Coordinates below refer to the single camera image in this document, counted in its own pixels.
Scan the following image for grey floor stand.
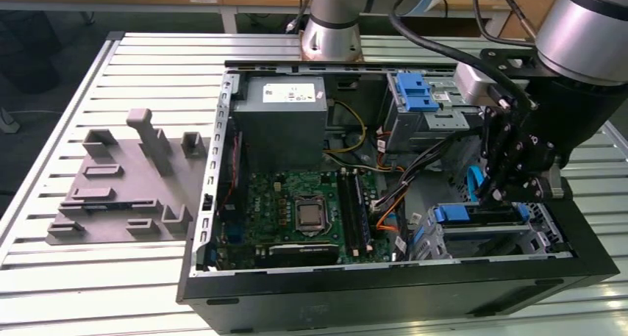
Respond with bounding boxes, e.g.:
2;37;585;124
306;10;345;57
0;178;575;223
0;107;19;135

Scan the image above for black PC case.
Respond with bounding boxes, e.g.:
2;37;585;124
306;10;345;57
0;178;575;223
175;59;619;334

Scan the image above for grey power supply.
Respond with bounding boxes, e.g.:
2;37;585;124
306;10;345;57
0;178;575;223
230;75;329;171

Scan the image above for black graphics card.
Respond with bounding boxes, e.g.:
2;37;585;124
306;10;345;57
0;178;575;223
214;241;339;270

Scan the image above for metal disk bay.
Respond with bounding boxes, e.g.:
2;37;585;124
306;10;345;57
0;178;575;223
410;202;550;262

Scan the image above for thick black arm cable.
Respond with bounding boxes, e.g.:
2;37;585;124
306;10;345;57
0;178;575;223
387;0;539;110

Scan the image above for silver CPU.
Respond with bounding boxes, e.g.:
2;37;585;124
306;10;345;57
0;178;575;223
297;204;322;226

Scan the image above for grey parts rack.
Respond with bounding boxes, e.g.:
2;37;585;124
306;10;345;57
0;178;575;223
46;107;213;247

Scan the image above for blue wire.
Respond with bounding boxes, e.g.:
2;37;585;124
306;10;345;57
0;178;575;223
463;165;487;205

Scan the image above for yellow wires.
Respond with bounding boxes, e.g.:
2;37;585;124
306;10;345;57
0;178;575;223
323;99;367;154

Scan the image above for black RAM slot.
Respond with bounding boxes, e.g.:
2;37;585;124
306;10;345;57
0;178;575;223
339;169;358;254

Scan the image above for orange wire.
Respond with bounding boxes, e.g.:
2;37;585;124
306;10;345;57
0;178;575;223
374;188;407;231

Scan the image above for black case fan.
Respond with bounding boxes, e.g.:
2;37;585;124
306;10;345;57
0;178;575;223
217;129;246;219

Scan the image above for black cable with plug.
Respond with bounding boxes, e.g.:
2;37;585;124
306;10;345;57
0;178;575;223
285;0;315;34

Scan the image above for CPU socket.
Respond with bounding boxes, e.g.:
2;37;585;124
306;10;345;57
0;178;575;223
291;194;329;237

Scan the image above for green motherboard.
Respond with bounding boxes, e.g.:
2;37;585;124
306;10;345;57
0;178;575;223
217;168;393;269

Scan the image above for metal drive cage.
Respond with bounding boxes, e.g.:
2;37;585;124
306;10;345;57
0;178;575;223
383;70;494;154

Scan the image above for blue drive latch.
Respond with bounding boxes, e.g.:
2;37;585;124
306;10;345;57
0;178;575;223
395;73;438;113

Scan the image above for black chair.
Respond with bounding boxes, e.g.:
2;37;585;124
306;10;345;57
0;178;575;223
0;10;62;94

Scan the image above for hard disk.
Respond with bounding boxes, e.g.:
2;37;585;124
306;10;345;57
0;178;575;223
410;201;529;251

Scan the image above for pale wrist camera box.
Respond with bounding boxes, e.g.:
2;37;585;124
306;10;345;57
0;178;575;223
453;62;529;106

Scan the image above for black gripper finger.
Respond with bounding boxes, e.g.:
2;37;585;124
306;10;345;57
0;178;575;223
477;106;521;201
477;155;545;208

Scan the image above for black cable bundle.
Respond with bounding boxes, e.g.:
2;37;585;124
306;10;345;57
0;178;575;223
377;135;471;219

